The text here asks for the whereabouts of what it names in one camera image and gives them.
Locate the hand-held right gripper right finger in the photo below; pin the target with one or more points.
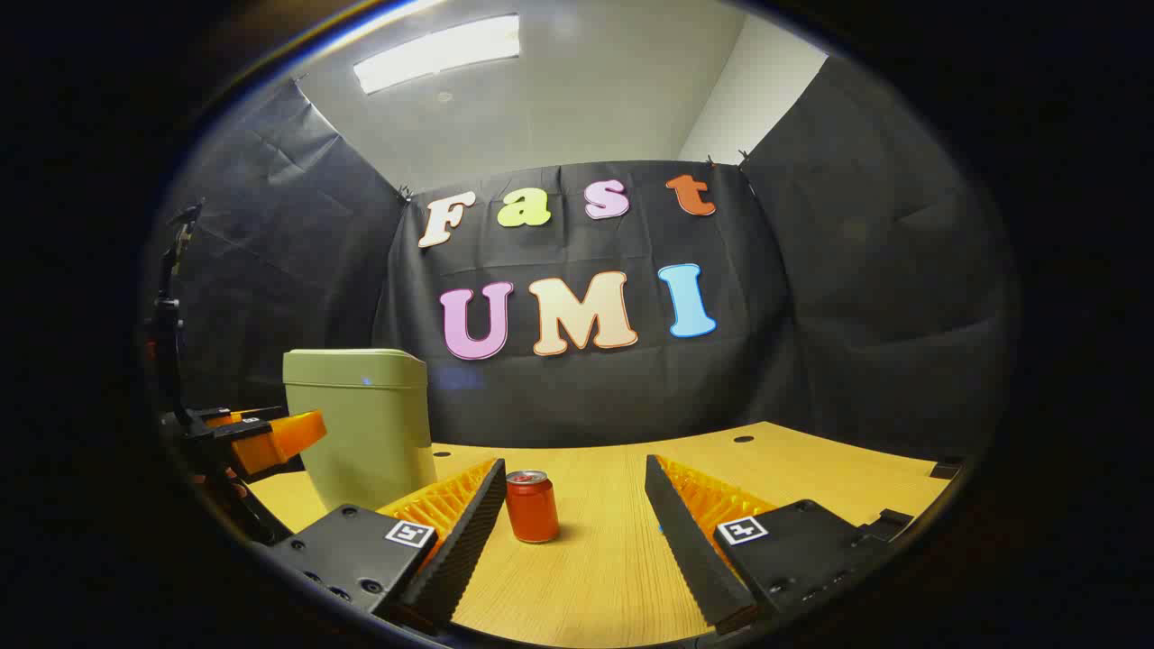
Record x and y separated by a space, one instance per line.
690 550

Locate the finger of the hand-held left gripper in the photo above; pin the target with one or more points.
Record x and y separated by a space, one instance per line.
239 415
279 440

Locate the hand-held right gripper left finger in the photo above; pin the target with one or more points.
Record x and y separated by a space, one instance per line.
469 541

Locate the red pop can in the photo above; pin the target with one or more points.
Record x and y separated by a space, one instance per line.
532 509

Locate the green desktop garbage bin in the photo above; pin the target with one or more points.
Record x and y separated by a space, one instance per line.
365 424

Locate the wooden desktop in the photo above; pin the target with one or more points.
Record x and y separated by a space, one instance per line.
595 577

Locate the black backdrop cloth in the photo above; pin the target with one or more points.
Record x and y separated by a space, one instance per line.
586 388

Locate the black clamp block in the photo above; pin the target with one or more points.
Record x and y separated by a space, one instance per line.
947 469

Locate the ceiling light panel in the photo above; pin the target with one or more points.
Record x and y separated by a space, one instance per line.
437 52

